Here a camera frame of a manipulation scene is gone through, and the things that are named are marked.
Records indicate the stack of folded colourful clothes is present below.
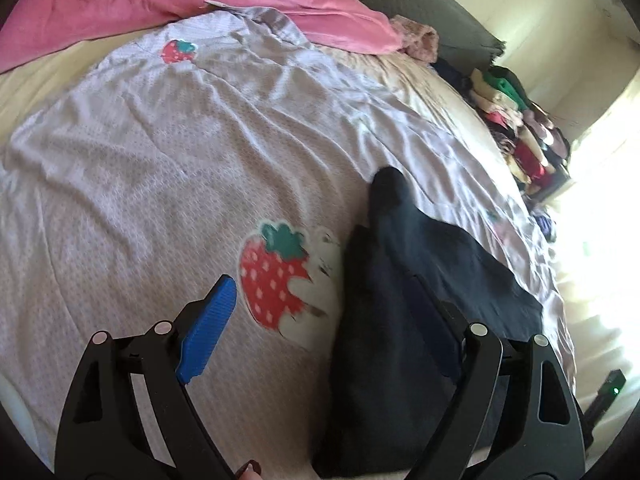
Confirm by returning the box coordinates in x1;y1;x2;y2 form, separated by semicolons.
465;65;572;203

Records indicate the lilac strawberry print bedsheet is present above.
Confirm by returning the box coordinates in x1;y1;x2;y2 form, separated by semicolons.
1;8;575;479

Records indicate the cream quilt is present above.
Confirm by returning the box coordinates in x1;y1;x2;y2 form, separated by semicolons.
317;44;502;166

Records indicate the dark navy garment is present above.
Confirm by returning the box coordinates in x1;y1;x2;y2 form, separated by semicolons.
432;58;473;96

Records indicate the dark grey headboard cushion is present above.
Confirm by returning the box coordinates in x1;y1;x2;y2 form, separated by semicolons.
360;0;506;75

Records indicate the black printed t-shirt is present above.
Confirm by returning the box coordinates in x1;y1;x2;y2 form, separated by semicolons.
311;167;542;479

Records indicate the person's right hand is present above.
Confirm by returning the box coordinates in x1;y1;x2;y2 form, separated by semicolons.
235;460;262;480

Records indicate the purple crumpled small garment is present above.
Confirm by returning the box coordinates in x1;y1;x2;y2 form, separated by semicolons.
532;210;556;244

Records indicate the pink floral crumpled garment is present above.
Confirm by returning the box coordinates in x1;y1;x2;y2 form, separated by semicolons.
390;15;439;64

